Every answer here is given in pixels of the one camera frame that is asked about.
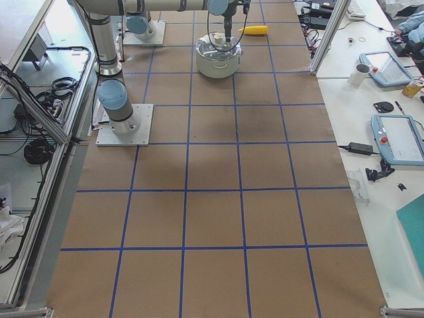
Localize white mug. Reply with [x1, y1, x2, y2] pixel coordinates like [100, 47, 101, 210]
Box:
[347, 63, 370, 87]

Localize coiled black cables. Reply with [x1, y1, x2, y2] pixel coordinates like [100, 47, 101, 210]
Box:
[23, 138, 56, 165]

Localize far blue teach pendant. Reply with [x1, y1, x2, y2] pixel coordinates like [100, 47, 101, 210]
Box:
[359, 51, 413, 87]

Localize white power strip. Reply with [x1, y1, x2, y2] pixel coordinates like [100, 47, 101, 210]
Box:
[43, 99, 64, 118]

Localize yellow corn cob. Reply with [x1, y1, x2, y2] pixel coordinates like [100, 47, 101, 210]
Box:
[238, 25, 269, 36]

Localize clear plastic holder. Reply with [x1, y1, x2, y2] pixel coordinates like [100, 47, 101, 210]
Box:
[346, 170, 370, 205]

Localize near blue teach pendant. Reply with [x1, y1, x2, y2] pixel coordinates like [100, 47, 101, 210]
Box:
[371, 114, 423, 166]

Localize black power adapter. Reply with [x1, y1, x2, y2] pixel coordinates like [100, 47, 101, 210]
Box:
[339, 142, 378, 156]

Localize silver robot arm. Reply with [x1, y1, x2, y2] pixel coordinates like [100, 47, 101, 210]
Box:
[73, 1, 250, 134]
[118, 1, 157, 46]

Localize aluminium frame post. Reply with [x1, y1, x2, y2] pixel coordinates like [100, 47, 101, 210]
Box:
[309, 0, 350, 76]

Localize black oval case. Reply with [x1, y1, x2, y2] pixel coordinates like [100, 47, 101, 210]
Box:
[373, 101, 394, 113]

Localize yellow drink can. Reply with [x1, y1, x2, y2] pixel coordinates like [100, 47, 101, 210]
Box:
[402, 79, 424, 98]

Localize glass pot lid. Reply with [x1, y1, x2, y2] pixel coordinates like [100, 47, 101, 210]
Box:
[195, 32, 242, 62]

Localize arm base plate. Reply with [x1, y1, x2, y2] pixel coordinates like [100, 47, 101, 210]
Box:
[95, 104, 154, 146]
[123, 19, 166, 46]

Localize white crumpled cloth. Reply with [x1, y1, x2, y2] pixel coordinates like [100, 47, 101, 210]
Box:
[0, 184, 26, 252]

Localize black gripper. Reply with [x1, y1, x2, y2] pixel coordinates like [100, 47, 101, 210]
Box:
[223, 15, 232, 42]

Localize white electric cooking pot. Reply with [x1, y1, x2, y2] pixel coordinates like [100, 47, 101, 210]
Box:
[195, 32, 242, 79]

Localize teal cutting mat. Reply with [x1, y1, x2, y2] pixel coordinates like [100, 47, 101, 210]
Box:
[396, 195, 423, 271]

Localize blue teach pendant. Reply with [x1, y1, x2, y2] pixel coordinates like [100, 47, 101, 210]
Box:
[359, 51, 413, 87]
[371, 114, 423, 166]

